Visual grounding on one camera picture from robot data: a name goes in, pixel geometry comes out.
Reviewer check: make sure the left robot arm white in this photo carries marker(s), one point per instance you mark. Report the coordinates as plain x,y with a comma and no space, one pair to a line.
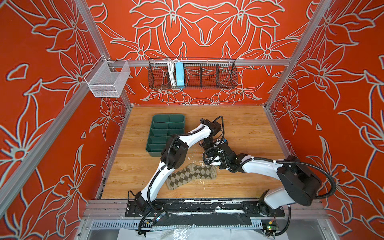
173,157

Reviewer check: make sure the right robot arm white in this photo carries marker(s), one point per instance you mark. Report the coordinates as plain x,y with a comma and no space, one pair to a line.
301,182

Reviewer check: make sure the blue white box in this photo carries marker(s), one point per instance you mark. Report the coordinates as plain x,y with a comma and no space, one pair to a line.
180,76

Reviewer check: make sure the clear plastic wall bin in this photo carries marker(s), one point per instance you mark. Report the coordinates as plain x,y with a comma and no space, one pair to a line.
103,82

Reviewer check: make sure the black wire wall basket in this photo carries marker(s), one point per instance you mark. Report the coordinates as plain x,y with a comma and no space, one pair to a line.
200,74

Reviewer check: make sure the green compartment tray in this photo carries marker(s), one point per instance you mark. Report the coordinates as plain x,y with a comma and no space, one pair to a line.
162,128

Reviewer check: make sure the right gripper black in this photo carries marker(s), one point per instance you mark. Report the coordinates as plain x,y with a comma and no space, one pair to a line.
222,167

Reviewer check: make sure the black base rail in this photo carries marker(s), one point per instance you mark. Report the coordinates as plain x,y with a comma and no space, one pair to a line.
227,213

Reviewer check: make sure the argyle brown green sock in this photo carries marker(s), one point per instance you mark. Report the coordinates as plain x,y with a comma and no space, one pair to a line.
190,173

